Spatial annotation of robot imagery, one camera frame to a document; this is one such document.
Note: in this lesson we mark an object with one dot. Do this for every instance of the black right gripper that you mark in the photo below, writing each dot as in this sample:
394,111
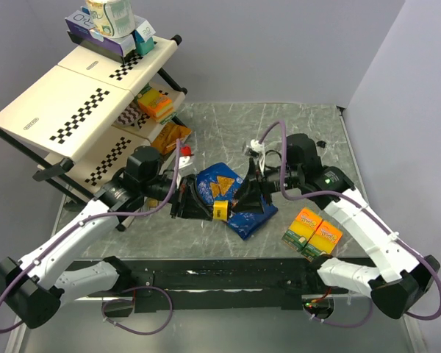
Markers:
256,185

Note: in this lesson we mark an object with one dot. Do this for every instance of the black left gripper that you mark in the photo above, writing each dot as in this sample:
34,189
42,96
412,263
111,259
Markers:
187,201

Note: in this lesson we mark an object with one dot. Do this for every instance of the yellow padlock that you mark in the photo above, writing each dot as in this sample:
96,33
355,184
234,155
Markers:
221,210

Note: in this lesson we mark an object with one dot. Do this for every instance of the orange padlock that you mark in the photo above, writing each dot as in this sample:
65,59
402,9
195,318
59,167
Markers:
321,144

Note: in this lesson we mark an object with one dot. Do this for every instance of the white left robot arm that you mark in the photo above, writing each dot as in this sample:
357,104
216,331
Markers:
39,284

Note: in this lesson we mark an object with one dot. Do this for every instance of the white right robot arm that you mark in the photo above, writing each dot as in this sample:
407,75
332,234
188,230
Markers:
399,277

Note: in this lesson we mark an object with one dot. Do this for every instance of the blue Doritos chip bag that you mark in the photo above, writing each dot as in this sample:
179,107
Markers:
219,183

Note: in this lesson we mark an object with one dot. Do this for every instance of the brass padlock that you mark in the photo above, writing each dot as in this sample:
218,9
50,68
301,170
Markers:
152,203

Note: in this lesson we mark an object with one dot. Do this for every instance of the left yellow sponge pack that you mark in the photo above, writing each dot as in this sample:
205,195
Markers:
302,229

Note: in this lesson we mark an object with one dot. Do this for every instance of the yellow sponge pack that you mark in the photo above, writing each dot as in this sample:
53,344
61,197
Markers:
302,229
323,241

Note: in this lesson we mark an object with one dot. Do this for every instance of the orange snack bag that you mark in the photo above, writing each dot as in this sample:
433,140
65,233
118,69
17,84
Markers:
165,142

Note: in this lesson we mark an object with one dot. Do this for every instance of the right yellow sponge pack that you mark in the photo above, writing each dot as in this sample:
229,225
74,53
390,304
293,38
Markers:
323,241

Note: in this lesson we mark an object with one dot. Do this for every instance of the orange sponge pack on shelf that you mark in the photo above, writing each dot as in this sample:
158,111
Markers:
155,105

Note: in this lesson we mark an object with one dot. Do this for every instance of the purple zigzag cloth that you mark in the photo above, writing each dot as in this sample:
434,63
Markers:
130,115

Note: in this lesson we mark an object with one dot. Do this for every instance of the beige checkered shelf rack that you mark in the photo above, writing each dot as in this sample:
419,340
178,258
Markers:
65,121

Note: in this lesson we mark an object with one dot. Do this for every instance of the teal small box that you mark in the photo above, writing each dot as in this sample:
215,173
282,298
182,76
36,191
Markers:
143,36

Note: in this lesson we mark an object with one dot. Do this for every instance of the purple tissue box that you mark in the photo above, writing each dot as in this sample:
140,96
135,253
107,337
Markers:
81,26

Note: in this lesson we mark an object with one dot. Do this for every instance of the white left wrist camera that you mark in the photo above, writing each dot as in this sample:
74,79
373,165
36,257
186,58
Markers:
186,160

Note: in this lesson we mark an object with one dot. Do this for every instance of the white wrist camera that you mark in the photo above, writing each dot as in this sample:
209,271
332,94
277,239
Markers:
256,150
186,160

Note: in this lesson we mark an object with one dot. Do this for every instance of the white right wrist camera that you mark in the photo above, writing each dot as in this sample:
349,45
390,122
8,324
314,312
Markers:
256,150

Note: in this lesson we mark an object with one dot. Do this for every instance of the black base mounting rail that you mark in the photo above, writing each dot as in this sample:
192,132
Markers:
194,284

